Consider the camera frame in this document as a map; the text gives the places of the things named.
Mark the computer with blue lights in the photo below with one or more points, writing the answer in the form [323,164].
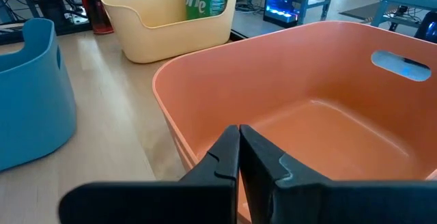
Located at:
[281,5]

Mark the silver arm base bracket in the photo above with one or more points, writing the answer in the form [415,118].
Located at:
[76,18]

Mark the dark floor mat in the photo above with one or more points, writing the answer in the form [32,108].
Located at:
[362,11]

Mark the orange plastic bin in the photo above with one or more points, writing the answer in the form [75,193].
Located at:
[307,114]

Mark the yellow plastic bin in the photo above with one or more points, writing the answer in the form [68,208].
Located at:
[164,36]

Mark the dark blue round object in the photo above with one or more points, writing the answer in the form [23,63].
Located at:
[426,27]

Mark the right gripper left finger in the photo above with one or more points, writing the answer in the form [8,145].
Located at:
[191,200]

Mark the blue plastic bin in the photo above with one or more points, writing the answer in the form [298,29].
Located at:
[34,108]

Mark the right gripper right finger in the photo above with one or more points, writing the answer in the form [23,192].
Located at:
[307,203]

